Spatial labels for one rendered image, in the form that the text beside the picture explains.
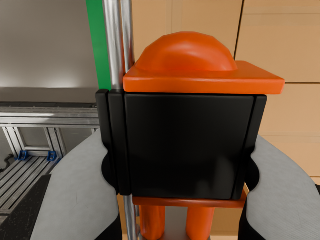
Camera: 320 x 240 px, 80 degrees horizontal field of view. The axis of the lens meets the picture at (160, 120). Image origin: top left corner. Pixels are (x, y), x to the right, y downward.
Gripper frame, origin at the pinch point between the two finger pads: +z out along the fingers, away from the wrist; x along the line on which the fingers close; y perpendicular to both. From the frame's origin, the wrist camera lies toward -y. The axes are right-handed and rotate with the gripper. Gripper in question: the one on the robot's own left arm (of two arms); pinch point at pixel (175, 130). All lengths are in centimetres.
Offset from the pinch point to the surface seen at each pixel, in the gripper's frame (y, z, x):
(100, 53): 11, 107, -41
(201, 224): 7.9, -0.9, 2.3
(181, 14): -8, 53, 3
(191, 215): 7.5, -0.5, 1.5
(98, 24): -5, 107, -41
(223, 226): 30.9, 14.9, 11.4
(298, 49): 1, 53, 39
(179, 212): 10.2, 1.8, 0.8
